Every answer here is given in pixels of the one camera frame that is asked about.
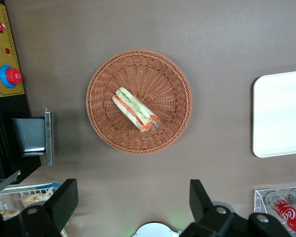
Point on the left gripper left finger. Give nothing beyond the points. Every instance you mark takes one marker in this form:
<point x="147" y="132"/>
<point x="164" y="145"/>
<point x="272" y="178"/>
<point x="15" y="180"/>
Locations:
<point x="64" y="200"/>

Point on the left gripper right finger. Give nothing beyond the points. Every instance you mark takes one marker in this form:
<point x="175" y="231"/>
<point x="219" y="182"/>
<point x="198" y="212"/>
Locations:
<point x="212" y="222"/>

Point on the vegetable sandwich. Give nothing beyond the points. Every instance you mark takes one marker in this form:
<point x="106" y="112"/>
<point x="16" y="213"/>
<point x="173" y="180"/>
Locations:
<point x="134" y="109"/>

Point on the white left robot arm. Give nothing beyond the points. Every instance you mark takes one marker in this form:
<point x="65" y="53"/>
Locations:
<point x="155" y="230"/>

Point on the cream plastic tray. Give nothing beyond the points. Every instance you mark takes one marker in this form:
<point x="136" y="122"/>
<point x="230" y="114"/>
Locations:
<point x="281" y="113"/>

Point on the reddish brown round wicker basket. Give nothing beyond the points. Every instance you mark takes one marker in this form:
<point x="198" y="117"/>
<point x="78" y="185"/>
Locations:
<point x="162" y="81"/>

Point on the clear cracker snack pack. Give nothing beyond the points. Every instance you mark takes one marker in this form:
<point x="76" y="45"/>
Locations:
<point x="35" y="199"/>
<point x="8" y="213"/>

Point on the clear acrylic bottle rack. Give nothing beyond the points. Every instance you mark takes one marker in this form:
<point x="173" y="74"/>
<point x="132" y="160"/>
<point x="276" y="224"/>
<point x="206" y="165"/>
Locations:
<point x="260" y="200"/>

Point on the grey metal bar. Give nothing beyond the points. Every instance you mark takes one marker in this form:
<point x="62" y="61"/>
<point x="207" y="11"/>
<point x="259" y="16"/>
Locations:
<point x="5" y="184"/>

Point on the grey steel plate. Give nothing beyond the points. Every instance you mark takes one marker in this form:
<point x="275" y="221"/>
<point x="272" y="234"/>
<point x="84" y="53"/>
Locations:
<point x="49" y="138"/>

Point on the red emergency stop button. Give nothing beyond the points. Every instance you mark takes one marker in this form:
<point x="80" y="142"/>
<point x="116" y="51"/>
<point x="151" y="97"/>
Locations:
<point x="12" y="76"/>

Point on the red indicator light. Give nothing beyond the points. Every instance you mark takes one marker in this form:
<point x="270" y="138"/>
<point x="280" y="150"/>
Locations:
<point x="7" y="51"/>

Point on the yellow control panel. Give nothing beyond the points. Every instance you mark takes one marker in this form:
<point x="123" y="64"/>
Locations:
<point x="10" y="37"/>

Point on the glossy black metal bracket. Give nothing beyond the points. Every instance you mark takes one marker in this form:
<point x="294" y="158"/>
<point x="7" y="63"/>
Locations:
<point x="29" y="135"/>

